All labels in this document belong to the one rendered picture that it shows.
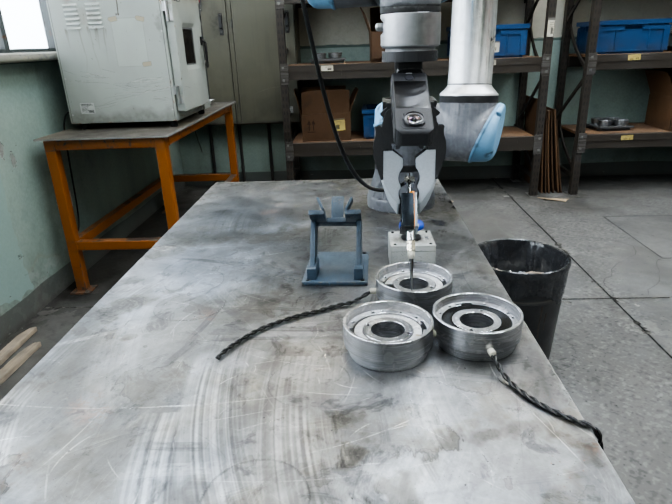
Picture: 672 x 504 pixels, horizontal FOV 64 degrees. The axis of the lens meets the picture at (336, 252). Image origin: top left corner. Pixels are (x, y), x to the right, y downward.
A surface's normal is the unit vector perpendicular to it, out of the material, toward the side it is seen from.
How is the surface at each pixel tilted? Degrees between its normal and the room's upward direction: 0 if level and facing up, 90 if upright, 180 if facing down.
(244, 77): 90
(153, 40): 90
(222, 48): 90
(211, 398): 0
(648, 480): 0
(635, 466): 0
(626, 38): 90
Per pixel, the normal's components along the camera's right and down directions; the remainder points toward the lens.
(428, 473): -0.04, -0.93
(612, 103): -0.03, 0.37
